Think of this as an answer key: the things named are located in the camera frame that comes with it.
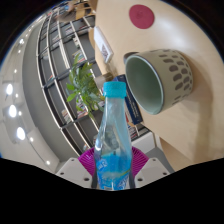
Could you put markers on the grey shelf unit with books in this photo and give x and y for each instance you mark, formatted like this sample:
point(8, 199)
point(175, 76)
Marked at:
point(56, 86)

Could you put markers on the thick dark blue book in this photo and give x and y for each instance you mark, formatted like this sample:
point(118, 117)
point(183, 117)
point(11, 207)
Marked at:
point(133, 106)

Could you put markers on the potted green leafy plant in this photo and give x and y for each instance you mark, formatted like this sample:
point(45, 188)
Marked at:
point(83, 88)

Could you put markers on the flat round red coaster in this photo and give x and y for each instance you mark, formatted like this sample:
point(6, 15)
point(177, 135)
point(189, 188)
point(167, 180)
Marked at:
point(141, 16)

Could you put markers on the green mug with dotted pattern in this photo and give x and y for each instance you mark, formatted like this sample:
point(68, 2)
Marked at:
point(173, 78)

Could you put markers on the white printed booklet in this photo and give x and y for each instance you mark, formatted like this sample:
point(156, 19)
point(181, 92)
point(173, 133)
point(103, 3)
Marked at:
point(103, 43)

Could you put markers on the clear bottle with blue cap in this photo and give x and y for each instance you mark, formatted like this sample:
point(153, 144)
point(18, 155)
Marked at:
point(112, 146)

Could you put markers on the group of ceiling lights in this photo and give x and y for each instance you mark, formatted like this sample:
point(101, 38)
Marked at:
point(12, 110)

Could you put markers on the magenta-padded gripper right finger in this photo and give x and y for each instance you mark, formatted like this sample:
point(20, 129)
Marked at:
point(151, 168)

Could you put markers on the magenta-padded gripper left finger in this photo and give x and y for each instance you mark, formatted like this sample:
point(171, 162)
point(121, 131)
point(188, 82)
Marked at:
point(71, 168)

